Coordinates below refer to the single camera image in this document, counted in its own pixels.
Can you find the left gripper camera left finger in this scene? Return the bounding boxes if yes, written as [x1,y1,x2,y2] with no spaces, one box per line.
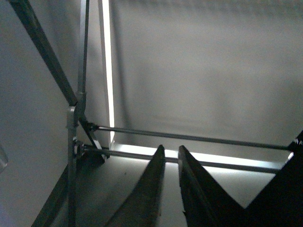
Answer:
[105,145,165,227]

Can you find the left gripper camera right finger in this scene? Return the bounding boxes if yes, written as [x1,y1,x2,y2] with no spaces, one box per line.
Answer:
[178,145,246,227]

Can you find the black t-shirt with logo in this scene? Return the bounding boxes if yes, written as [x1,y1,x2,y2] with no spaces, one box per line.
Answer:
[245,133,303,227]

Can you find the diagonal rack brace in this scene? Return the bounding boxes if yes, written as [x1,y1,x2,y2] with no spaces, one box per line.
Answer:
[9,0,78,106]

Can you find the upper horizontal rack rail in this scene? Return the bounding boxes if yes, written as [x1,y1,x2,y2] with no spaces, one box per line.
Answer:
[87,122,291,151]

